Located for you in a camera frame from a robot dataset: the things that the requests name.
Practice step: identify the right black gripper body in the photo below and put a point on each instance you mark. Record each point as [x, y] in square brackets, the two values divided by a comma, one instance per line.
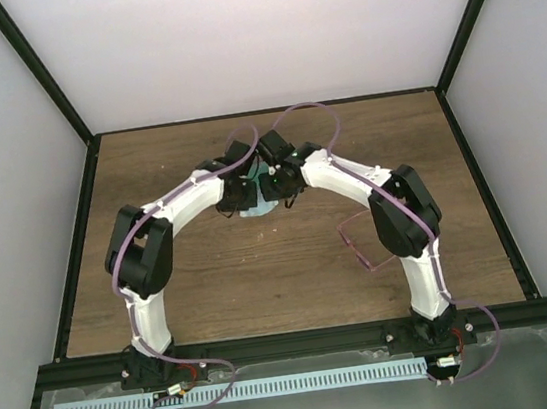
[280, 189]

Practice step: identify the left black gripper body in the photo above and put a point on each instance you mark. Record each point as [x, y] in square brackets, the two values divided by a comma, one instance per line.
[239, 201]

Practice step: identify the light blue cleaning cloth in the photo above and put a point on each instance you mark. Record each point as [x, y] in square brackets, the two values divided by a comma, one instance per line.
[261, 209]

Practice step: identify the pink transparent sunglasses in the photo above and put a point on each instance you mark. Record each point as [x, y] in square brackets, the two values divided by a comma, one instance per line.
[361, 258]

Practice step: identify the blue green glasses case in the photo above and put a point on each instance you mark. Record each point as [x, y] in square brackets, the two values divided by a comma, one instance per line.
[256, 170]

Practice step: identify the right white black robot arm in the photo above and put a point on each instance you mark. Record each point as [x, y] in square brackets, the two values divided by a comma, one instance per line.
[404, 213]

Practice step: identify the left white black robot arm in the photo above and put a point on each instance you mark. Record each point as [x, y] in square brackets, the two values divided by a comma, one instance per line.
[140, 253]

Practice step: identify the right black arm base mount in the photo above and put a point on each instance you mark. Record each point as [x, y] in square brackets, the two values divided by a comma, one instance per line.
[418, 335]

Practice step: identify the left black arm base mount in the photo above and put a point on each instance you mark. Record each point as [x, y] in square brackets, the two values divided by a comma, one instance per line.
[142, 372]

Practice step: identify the light blue slotted cable duct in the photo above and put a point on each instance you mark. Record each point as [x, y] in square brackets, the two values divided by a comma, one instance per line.
[380, 372]

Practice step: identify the black aluminium frame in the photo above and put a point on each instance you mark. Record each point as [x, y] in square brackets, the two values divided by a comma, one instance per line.
[534, 306]

